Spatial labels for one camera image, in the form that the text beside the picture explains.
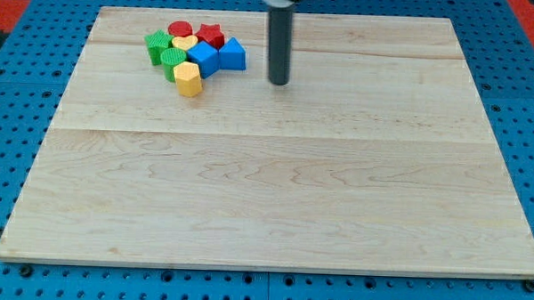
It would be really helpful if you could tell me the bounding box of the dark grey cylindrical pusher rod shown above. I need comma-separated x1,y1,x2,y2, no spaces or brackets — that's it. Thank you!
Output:
267,0,295,85

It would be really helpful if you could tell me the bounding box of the yellow hexagon block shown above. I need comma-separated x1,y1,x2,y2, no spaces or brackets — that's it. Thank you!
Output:
174,61,202,98

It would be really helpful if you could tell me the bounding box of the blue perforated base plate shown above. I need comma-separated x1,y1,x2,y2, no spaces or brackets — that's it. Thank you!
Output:
0,0,534,300

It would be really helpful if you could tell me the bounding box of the yellow heart block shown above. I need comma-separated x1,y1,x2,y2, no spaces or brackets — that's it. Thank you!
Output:
171,34,198,52

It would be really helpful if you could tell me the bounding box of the green cylinder block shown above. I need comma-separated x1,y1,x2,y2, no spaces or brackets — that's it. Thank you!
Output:
159,47,188,83

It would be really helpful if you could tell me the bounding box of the blue triangle block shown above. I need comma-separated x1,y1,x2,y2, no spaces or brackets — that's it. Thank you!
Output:
219,37,247,71

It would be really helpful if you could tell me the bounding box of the light wooden board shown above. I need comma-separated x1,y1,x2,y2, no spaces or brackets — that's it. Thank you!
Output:
0,6,534,279

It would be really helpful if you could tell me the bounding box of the blue cube block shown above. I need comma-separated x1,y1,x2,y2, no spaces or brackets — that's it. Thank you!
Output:
187,41,220,78

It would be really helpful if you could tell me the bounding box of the red star block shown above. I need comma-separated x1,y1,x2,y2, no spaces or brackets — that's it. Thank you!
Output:
195,23,225,50

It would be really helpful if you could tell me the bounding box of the red cylinder block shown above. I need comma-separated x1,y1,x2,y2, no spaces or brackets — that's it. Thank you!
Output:
167,20,194,37

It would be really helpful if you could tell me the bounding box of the green star block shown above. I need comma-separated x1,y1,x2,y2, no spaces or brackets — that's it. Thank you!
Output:
144,29,174,66

